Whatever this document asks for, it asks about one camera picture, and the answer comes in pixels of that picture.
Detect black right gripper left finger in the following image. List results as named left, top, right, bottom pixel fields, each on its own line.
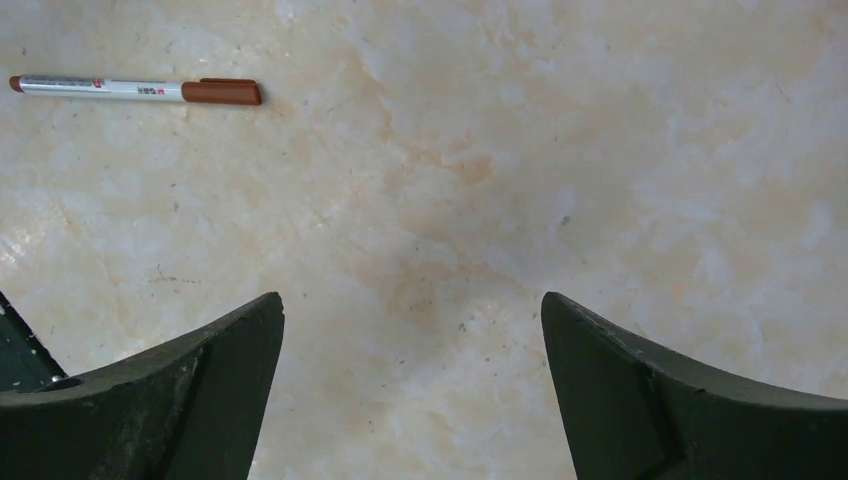
left=1, top=292, right=285, bottom=479

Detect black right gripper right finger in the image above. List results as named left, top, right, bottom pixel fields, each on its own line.
left=541, top=292, right=847, bottom=479

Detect brown marker cap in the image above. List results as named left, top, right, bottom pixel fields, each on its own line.
left=181, top=78, right=263, bottom=106

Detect white marker pen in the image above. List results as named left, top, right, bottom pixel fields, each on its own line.
left=9, top=75, right=185, bottom=102

